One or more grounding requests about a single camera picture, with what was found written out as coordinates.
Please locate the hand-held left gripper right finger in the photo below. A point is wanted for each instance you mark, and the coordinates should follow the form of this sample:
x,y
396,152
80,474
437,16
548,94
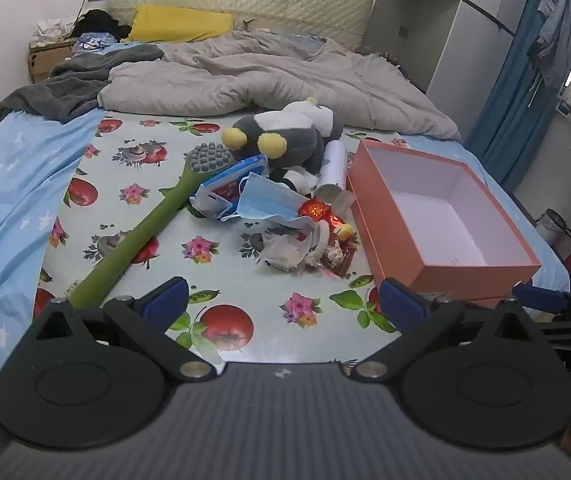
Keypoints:
x,y
400,304

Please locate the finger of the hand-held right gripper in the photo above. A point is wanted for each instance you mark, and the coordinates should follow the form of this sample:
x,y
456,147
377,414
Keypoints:
x,y
540,297

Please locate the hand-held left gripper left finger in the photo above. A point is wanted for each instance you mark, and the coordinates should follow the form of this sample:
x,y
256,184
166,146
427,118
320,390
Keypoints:
x,y
168,300

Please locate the pink cardboard box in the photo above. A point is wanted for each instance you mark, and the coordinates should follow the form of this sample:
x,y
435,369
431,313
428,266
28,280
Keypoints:
x,y
440,210

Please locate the translucent plastic piece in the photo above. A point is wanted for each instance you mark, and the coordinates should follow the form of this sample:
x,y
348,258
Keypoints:
x,y
344,202

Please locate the red foil wrapper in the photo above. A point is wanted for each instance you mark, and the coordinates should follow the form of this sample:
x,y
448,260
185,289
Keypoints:
x,y
315,210

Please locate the clear plastic packet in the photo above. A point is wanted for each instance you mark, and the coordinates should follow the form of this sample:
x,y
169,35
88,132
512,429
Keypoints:
x,y
285,250

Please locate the blue tissue packet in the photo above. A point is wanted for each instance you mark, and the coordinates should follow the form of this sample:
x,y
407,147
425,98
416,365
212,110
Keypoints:
x,y
223,180

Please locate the blue face mask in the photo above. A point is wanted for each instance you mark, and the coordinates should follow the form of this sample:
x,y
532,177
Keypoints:
x,y
265,200

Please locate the small panda plush toy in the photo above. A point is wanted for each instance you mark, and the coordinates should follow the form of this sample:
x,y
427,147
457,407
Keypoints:
x,y
295,180

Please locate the green massage brush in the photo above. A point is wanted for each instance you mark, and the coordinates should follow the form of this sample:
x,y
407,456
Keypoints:
x,y
135,240

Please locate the small trash bin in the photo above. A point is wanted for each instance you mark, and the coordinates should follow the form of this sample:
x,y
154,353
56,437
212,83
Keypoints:
x,y
553,227

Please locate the white spray can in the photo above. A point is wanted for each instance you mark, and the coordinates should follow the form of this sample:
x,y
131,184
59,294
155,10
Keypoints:
x,y
334,165

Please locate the blue curtain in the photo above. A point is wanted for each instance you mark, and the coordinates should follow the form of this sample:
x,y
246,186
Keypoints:
x,y
510,110

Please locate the light blue bedsheet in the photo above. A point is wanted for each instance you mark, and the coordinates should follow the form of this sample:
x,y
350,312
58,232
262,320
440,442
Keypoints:
x,y
5,200

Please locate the grey penguin plush toy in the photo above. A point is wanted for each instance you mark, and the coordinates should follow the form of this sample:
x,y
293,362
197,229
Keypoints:
x,y
290,132

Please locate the dark grey blanket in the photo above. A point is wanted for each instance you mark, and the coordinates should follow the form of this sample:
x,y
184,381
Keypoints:
x,y
65,85

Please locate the row of small bottles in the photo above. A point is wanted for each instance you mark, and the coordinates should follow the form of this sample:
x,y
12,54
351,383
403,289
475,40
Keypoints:
x,y
395,62

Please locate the grey duvet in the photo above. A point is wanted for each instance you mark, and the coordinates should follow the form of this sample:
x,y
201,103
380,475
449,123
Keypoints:
x,y
265,75

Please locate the hanging clothes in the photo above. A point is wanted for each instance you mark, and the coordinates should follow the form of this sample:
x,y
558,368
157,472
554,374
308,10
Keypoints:
x,y
560,35

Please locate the brown cardboard box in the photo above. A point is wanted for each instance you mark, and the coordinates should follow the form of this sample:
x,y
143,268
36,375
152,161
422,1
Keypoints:
x,y
42,62

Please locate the blue printed bag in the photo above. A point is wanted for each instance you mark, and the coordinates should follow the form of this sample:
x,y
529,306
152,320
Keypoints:
x,y
92,41

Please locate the white wardrobe cabinet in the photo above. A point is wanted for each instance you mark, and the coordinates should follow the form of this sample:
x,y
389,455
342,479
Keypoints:
x,y
455,35

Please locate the yellow pillow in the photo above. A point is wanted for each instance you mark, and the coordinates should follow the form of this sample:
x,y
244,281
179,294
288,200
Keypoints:
x,y
180,22

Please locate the black clothes pile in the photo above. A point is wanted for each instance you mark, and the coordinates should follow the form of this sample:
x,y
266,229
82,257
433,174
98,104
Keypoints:
x,y
97,22

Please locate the white crumpled cloth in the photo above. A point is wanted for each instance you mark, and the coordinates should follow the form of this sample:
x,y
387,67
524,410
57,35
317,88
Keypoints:
x,y
52,30

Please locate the grey wall switch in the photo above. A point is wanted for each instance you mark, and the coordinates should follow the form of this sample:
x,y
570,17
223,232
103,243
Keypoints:
x,y
404,31

